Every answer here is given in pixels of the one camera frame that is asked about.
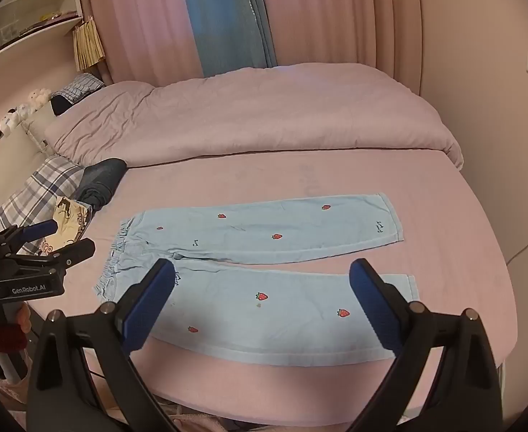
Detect blue curtain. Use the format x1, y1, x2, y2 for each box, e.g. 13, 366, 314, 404
177, 0, 278, 79

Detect printed beige packet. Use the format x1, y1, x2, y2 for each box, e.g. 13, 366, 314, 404
39, 195, 94, 257

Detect pink duvet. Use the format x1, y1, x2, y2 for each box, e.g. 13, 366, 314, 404
43, 63, 465, 171

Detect striped blue cloth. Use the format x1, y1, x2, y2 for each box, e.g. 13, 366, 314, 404
50, 73, 107, 115

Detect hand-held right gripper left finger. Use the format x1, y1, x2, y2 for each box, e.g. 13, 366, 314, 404
25, 258, 177, 432

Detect dark folded cloth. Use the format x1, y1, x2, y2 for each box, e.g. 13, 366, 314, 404
72, 158, 127, 212

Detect yellow hanging tassel fringe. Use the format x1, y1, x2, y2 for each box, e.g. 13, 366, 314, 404
72, 15, 107, 73

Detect black and white plush toy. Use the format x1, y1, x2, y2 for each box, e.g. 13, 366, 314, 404
0, 105, 35, 138

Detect white wall shelf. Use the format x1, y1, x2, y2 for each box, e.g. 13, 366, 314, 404
0, 0, 85, 70

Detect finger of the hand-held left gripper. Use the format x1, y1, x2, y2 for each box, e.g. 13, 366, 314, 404
0, 219, 59, 247
15, 238, 96, 274

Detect light blue strawberry print pants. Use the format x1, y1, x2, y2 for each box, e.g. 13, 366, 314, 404
94, 193, 420, 366

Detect pink curtain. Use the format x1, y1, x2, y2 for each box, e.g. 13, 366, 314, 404
257, 0, 422, 95
86, 0, 204, 86

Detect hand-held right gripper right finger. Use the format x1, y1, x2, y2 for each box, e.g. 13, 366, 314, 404
349, 258, 504, 432

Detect plaid pillow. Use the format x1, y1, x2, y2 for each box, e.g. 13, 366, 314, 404
0, 155, 87, 239

